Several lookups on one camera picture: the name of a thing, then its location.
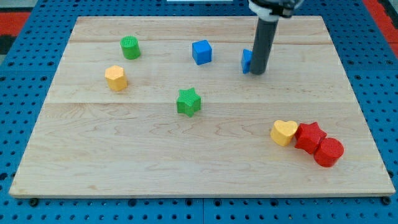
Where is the blue triangle block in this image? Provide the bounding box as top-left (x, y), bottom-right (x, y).
top-left (241, 49), bottom-right (252, 74)

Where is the green star block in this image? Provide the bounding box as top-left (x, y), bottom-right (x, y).
top-left (176, 88), bottom-right (201, 117)

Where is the red star block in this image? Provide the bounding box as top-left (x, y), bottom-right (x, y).
top-left (295, 122), bottom-right (327, 154)

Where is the light wooden board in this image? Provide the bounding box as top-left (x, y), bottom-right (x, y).
top-left (9, 16), bottom-right (395, 198)

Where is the blue cube block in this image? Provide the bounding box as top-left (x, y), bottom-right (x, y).
top-left (192, 39), bottom-right (212, 65)

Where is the yellow heart block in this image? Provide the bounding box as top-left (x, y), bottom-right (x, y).
top-left (270, 120), bottom-right (298, 146)

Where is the yellow hexagon block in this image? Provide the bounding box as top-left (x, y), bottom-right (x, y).
top-left (104, 65), bottom-right (127, 91)

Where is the green cylinder block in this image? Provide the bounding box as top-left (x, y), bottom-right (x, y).
top-left (120, 35), bottom-right (141, 60)

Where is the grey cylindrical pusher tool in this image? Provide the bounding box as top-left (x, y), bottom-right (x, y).
top-left (250, 19), bottom-right (278, 75)

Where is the red cylinder block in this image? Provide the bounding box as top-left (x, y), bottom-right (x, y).
top-left (313, 138), bottom-right (345, 167)

